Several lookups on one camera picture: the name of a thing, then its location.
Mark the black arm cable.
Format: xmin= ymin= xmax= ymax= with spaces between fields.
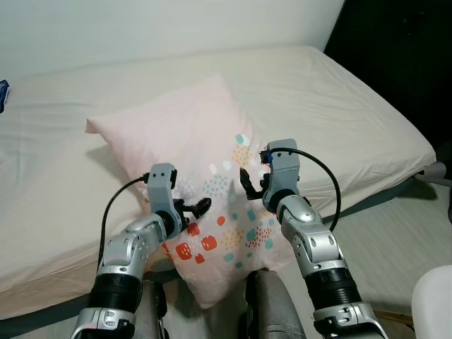
xmin=267 ymin=147 xmax=343 ymax=232
xmin=99 ymin=175 xmax=150 ymax=269

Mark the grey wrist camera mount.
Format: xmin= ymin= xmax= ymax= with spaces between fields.
xmin=261 ymin=139 xmax=301 ymax=210
xmin=146 ymin=163 xmax=178 ymax=220

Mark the grey robot leg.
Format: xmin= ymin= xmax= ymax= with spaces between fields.
xmin=246 ymin=268 xmax=308 ymax=339
xmin=134 ymin=279 xmax=167 ymax=339

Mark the black door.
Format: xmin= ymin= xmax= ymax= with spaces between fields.
xmin=323 ymin=0 xmax=452 ymax=167

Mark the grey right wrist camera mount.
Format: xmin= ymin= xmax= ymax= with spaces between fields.
xmin=261 ymin=139 xmax=301 ymax=210

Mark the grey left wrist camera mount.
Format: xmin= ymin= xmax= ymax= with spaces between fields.
xmin=146 ymin=163 xmax=178 ymax=220

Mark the grey right robot leg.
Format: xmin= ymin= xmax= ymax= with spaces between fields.
xmin=246 ymin=268 xmax=308 ymax=339

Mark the bed with cream sheet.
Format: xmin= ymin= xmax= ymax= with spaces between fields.
xmin=0 ymin=46 xmax=436 ymax=313

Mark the grey left robot leg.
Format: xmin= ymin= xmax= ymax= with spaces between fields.
xmin=134 ymin=279 xmax=167 ymax=339

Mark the pink patterned pillow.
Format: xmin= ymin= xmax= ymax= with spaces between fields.
xmin=85 ymin=74 xmax=311 ymax=309

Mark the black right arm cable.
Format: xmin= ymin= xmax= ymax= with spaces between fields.
xmin=267 ymin=147 xmax=343 ymax=232

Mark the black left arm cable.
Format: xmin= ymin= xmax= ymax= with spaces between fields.
xmin=99 ymin=175 xmax=150 ymax=269

